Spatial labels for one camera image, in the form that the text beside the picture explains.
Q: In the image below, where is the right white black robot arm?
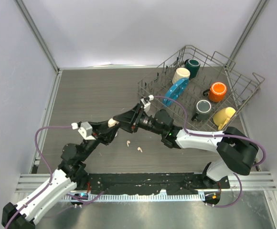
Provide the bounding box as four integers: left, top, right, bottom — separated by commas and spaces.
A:
113, 104, 258, 188

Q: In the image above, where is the dark teal mug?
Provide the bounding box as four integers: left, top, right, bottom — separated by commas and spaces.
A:
184, 59, 200, 80

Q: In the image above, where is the orange mug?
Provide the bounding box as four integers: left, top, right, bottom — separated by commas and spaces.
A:
202, 82, 227, 103

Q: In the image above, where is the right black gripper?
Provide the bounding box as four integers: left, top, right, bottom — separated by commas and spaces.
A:
113, 104, 164, 136

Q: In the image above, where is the grey green mug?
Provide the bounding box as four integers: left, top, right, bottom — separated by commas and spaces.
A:
191, 100, 212, 121

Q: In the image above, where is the aluminium frame rail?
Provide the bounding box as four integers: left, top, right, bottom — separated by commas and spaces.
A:
15, 174, 50, 193

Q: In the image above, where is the grey wire dish rack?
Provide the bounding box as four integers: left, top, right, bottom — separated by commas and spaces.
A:
138, 45, 265, 134

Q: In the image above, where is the white slotted cable duct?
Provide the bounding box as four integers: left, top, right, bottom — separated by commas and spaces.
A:
27, 192, 205, 202

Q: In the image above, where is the pink earbud charging case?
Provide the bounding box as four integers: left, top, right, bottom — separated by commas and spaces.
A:
107, 118, 119, 128

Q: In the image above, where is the blue polka dot plate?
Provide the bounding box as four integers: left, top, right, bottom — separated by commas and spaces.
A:
162, 78, 189, 106

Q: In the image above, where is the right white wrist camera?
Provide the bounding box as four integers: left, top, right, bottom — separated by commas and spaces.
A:
140, 95, 154, 113

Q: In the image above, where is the black mounting base plate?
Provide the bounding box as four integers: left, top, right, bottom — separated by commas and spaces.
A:
77, 173, 230, 196

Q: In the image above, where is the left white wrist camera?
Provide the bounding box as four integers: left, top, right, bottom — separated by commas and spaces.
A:
71, 122, 95, 140

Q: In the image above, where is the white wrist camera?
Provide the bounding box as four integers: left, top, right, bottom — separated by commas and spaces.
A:
140, 95, 154, 113
71, 122, 95, 140

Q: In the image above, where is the yellow mug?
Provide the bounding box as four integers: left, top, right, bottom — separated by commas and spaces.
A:
213, 107, 236, 131

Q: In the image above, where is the cream mug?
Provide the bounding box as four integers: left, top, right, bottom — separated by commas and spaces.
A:
172, 67, 191, 84

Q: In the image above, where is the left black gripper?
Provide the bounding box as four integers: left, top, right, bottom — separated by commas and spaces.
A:
79, 119, 120, 161

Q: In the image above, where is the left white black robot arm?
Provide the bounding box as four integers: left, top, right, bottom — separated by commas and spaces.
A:
1, 119, 120, 229

